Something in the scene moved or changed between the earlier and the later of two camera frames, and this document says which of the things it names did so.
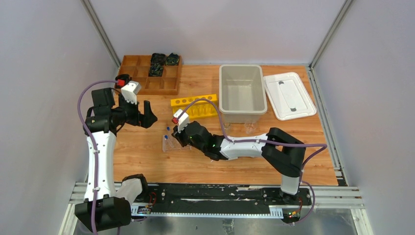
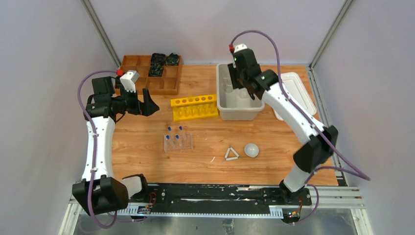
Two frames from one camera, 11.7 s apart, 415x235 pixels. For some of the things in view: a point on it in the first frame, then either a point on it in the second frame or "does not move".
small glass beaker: (249, 128) -> (243, 94)
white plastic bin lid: (289, 96) does not move
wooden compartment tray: (137, 66) does not move
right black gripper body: (182, 137) -> (237, 81)
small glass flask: (226, 124) -> (228, 87)
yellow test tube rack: (198, 109) does not move
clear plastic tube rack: (170, 143) does not move
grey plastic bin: (242, 92) does not move
